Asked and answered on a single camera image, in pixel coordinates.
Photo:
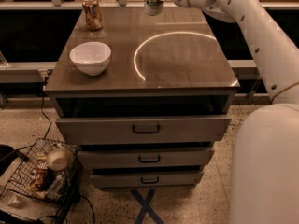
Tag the green white 7up can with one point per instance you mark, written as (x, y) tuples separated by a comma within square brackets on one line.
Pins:
[(153, 7)]

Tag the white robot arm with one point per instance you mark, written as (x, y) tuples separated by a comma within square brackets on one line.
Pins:
[(265, 161)]

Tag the orange patterned soda can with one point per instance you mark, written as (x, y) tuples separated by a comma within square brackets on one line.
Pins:
[(93, 14)]

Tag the white ceramic bowl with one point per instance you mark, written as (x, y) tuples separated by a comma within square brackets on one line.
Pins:
[(91, 58)]

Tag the small white bowl in basket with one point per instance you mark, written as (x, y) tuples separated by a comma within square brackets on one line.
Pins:
[(59, 159)]

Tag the grey drawer cabinet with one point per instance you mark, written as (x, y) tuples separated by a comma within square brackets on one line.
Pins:
[(170, 65)]

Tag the top grey drawer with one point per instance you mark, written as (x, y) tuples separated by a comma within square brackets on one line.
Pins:
[(142, 130)]

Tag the grey drawer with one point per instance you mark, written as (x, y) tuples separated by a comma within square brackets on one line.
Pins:
[(140, 180), (142, 158), (142, 130)]

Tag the middle grey drawer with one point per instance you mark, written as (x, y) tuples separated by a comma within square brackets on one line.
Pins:
[(142, 158)]

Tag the bottom grey drawer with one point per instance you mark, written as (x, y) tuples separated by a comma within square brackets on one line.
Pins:
[(140, 180)]

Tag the plastic water bottle in basket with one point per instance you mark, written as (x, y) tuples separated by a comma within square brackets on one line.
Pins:
[(55, 190)]

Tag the black wire basket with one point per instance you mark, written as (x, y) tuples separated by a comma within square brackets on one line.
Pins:
[(33, 177)]

